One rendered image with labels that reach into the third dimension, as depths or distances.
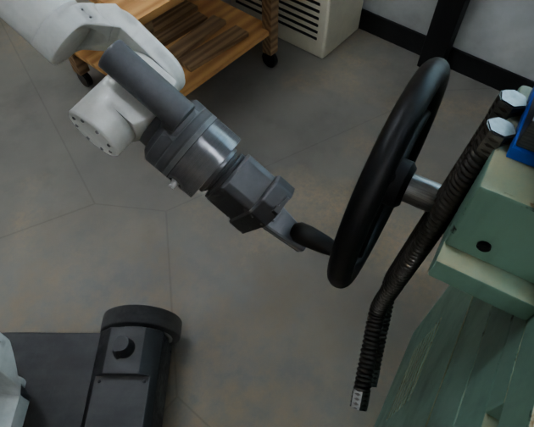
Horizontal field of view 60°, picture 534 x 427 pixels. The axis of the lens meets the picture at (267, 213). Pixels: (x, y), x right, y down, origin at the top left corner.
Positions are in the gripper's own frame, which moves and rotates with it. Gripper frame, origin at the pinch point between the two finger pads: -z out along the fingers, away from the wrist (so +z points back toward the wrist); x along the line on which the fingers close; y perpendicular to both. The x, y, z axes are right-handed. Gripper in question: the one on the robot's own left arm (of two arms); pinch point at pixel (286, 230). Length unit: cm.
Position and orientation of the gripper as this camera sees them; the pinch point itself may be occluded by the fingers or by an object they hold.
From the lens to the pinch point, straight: 54.6
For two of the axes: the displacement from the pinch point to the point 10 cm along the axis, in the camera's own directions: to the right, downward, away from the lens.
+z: -7.5, -6.4, -1.7
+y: 5.8, -7.5, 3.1
